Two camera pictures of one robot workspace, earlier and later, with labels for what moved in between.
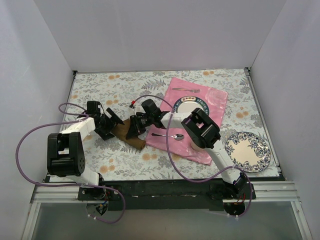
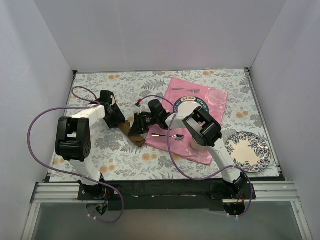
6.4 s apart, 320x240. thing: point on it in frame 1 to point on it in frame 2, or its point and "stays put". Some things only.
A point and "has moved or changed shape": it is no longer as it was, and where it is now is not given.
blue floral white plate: [248, 151] stays put
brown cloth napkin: [121, 131] has moved or changed shape
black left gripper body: [108, 122] to [114, 116]
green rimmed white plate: [188, 104] stays put
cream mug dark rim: [196, 147] stays put
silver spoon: [178, 137] stays put
